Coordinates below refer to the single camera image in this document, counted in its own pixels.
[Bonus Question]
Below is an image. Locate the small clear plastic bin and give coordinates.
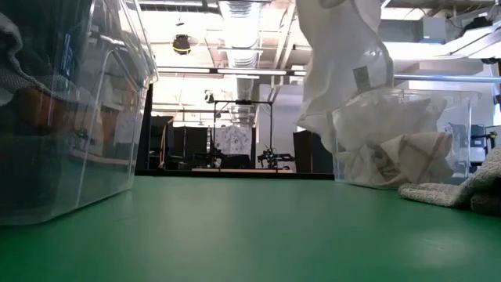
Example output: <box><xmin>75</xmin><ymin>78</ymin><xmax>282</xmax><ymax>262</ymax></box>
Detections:
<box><xmin>331</xmin><ymin>88</ymin><xmax>481</xmax><ymax>191</ymax></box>

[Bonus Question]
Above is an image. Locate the white patterned hanging cloth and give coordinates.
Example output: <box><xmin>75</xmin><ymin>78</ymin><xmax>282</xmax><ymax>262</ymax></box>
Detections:
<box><xmin>214</xmin><ymin>125</ymin><xmax>253</xmax><ymax>157</ymax></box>

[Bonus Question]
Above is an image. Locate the black metal frame stand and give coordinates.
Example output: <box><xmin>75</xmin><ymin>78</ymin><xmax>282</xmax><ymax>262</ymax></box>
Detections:
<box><xmin>213</xmin><ymin>99</ymin><xmax>275</xmax><ymax>170</ymax></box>

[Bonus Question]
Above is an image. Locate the black ceiling camera dome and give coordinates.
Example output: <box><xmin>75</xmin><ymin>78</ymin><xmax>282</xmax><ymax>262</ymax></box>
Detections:
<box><xmin>171</xmin><ymin>34</ymin><xmax>193</xmax><ymax>56</ymax></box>

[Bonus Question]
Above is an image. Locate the white pink checked towel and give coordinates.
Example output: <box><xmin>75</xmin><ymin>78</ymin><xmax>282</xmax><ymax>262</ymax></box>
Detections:
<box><xmin>336</xmin><ymin>131</ymin><xmax>455</xmax><ymax>187</ymax></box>

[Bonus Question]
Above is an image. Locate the silver round ceiling duct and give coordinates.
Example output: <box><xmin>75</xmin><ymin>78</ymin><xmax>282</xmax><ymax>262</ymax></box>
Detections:
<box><xmin>218</xmin><ymin>0</ymin><xmax>262</xmax><ymax>71</ymax></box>

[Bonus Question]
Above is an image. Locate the large clear plastic bin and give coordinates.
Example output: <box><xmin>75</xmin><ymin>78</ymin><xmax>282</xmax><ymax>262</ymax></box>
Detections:
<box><xmin>0</xmin><ymin>0</ymin><xmax>160</xmax><ymax>227</ymax></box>

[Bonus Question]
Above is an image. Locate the black partition panel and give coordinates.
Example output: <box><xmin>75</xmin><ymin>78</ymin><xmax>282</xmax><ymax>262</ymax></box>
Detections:
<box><xmin>135</xmin><ymin>82</ymin><xmax>154</xmax><ymax>173</ymax></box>

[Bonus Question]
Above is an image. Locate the plain white towel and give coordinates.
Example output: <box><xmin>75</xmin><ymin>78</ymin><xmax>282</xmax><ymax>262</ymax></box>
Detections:
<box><xmin>295</xmin><ymin>0</ymin><xmax>449</xmax><ymax>157</ymax></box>

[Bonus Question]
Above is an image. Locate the beige waffle towel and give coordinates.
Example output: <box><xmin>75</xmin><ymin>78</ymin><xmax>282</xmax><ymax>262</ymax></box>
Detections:
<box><xmin>398</xmin><ymin>146</ymin><xmax>501</xmax><ymax>216</ymax></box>

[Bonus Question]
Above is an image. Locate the grey ceiling duct box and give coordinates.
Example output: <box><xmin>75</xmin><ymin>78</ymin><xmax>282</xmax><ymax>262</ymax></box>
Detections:
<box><xmin>380</xmin><ymin>17</ymin><xmax>448</xmax><ymax>43</ymax></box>

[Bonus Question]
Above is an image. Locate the dark grey towel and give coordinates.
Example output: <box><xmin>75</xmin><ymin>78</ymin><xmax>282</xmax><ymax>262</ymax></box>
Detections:
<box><xmin>0</xmin><ymin>11</ymin><xmax>83</xmax><ymax>103</ymax></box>

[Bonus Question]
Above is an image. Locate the dark cabinet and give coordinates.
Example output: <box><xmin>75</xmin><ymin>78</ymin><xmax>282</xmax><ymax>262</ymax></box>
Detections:
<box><xmin>293</xmin><ymin>130</ymin><xmax>334</xmax><ymax>175</ymax></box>

